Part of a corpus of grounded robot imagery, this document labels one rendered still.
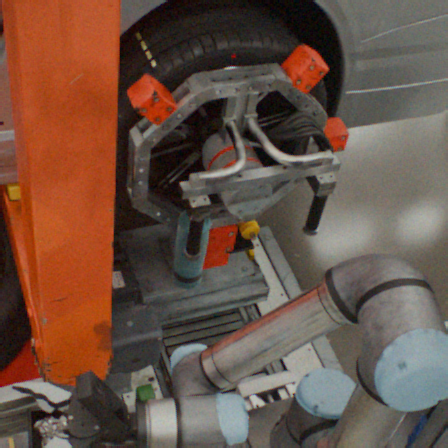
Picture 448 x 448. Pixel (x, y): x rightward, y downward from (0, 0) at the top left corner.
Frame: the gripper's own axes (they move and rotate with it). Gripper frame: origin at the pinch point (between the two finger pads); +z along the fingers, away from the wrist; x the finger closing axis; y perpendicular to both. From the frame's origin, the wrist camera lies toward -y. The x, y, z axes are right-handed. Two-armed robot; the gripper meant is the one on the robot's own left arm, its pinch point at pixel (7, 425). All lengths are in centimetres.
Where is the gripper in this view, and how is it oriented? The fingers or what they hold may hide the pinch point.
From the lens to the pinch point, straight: 120.3
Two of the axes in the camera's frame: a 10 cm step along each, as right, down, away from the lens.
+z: -9.8, 0.2, -1.8
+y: -1.0, 7.5, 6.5
